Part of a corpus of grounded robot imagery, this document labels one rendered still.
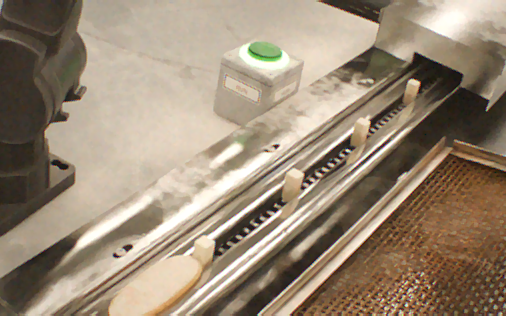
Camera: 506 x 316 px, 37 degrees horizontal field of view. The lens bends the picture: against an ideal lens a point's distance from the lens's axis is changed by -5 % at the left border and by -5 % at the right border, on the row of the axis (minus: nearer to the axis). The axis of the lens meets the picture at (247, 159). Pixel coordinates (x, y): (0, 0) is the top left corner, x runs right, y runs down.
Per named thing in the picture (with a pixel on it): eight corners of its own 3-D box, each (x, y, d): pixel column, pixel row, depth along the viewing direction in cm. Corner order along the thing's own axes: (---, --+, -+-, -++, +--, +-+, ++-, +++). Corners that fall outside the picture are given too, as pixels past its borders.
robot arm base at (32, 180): (17, 146, 79) (-69, 200, 70) (17, 79, 74) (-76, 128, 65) (79, 180, 76) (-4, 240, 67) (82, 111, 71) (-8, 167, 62)
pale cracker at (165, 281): (177, 250, 66) (179, 239, 65) (213, 272, 64) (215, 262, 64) (96, 309, 58) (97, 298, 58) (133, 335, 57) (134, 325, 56)
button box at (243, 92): (243, 113, 98) (257, 34, 92) (295, 140, 95) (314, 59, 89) (202, 137, 92) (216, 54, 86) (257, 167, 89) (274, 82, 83)
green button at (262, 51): (258, 49, 90) (261, 37, 89) (287, 63, 88) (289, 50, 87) (238, 59, 87) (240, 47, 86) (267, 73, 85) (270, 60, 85)
